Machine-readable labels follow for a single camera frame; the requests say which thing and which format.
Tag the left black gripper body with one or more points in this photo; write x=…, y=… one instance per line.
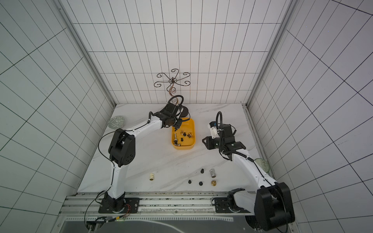
x=176, y=123

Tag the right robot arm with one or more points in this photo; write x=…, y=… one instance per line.
x=259, y=186

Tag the yellow plastic storage box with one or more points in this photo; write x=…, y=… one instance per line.
x=184, y=138

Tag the green glass cup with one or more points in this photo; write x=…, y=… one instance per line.
x=263, y=164

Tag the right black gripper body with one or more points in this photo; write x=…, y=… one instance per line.
x=210, y=142

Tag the metal jewelry stand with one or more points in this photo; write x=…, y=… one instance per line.
x=173, y=80

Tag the aluminium mounting rail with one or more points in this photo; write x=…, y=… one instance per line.
x=153, y=203

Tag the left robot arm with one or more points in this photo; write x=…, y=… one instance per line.
x=108, y=169

